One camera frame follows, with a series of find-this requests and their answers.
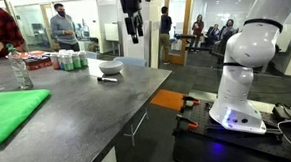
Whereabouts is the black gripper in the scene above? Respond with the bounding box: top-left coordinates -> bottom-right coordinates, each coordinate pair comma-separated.
119,0 -> 145,45

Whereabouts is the black marker with white barrel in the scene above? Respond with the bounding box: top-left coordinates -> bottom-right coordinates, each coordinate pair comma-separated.
96,75 -> 119,85

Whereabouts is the standing person in dark top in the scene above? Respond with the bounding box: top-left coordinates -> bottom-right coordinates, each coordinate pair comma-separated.
157,6 -> 175,65

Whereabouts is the white ceramic bowl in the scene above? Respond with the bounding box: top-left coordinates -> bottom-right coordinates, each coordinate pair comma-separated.
98,59 -> 124,76

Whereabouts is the wooden glass door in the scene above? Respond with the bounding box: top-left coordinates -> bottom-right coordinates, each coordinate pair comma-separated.
163,0 -> 198,67

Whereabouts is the green labelled can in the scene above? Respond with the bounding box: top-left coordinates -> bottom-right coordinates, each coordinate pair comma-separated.
78,50 -> 90,68
62,52 -> 75,72
71,51 -> 83,70

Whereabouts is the woman in red top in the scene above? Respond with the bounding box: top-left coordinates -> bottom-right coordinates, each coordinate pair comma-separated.
190,14 -> 207,53

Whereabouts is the person in grey sweater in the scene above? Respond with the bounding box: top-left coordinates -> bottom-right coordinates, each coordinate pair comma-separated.
48,1 -> 81,54

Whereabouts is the seated person in dark suit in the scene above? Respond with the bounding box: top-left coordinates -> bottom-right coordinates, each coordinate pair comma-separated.
204,23 -> 222,48

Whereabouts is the orange floor mat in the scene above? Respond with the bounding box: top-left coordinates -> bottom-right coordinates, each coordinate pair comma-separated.
149,87 -> 188,113

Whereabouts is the blue labelled can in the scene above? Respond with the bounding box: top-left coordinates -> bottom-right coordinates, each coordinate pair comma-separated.
57,51 -> 67,72

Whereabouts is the red labelled can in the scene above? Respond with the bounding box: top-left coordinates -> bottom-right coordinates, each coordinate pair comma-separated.
49,52 -> 62,71

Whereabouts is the black orange clamp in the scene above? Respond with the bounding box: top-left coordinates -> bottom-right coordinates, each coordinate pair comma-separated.
179,94 -> 202,111
172,112 -> 200,135

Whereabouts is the red snack box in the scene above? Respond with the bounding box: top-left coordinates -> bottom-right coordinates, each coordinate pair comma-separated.
20,50 -> 54,71

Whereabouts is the clear plastic bottle green cap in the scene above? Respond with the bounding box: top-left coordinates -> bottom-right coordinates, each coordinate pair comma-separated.
4,42 -> 35,91

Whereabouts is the green folded cloth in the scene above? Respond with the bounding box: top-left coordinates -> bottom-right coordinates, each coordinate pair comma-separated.
0,88 -> 54,148

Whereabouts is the black power brick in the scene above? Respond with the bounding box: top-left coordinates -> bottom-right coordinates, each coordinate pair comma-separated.
271,102 -> 291,123

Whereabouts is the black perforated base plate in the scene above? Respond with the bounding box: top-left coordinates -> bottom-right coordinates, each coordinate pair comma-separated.
170,94 -> 291,162

